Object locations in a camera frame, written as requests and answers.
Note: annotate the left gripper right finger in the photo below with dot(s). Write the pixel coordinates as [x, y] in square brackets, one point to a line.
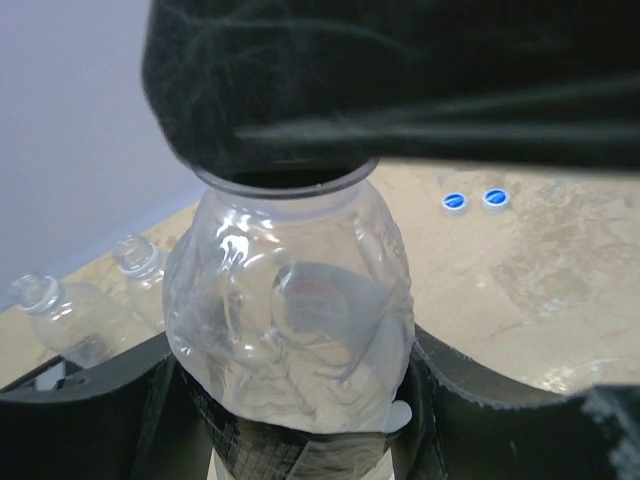
[470, 422]

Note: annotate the blue bottle cap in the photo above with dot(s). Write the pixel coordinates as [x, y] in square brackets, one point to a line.
[454, 204]
[496, 200]

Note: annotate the clear bottle back right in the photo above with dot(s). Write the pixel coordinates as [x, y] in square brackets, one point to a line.
[143, 265]

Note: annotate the black white checkerboard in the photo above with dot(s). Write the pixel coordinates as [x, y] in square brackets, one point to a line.
[46, 377]

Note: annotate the blue bottle cap right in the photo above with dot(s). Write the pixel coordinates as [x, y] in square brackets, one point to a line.
[496, 200]

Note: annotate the small clear plastic bottle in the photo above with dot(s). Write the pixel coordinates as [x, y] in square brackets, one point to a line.
[291, 314]

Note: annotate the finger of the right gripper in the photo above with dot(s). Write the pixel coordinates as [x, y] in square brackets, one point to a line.
[239, 87]

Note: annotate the blue bottle cap left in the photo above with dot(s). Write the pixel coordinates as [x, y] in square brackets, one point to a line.
[454, 204]

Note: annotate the clear bottle back left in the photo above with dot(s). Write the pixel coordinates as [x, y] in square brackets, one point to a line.
[76, 320]

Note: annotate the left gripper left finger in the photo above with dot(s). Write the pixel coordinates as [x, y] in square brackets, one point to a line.
[130, 417]

